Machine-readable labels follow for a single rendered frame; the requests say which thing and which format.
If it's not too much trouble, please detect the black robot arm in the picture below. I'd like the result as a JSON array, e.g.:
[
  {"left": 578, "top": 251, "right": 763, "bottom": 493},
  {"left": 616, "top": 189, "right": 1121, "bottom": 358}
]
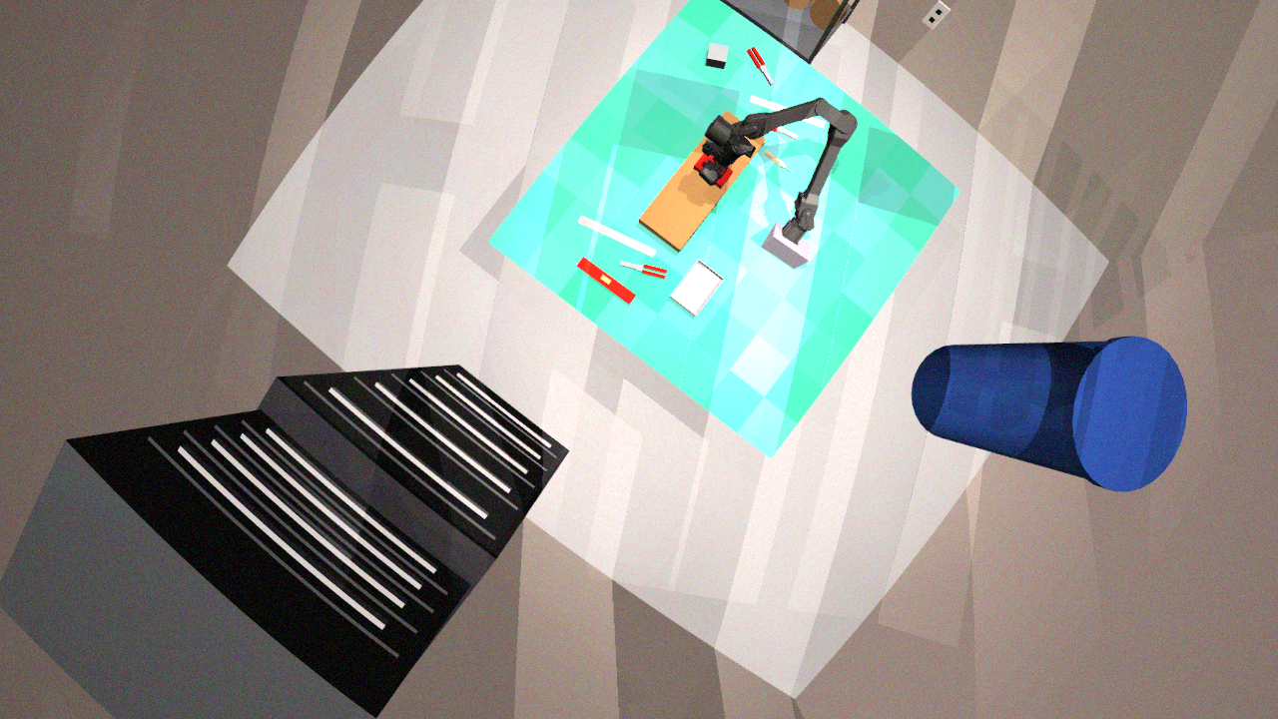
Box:
[{"left": 702, "top": 97, "right": 858, "bottom": 245}]

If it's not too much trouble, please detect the red rectangular block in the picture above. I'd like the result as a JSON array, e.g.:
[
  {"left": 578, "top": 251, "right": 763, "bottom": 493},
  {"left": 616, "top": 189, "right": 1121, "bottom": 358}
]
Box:
[{"left": 694, "top": 155, "right": 734, "bottom": 189}]

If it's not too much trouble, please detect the white flat bar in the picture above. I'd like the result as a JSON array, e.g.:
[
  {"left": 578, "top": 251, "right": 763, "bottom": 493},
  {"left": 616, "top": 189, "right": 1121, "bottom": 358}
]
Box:
[
  {"left": 749, "top": 95, "right": 826, "bottom": 128},
  {"left": 576, "top": 216, "right": 657, "bottom": 258}
]

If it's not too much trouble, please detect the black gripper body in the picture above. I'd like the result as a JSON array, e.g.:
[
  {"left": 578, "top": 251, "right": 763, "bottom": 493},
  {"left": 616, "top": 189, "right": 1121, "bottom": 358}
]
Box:
[{"left": 699, "top": 146, "right": 737, "bottom": 186}]

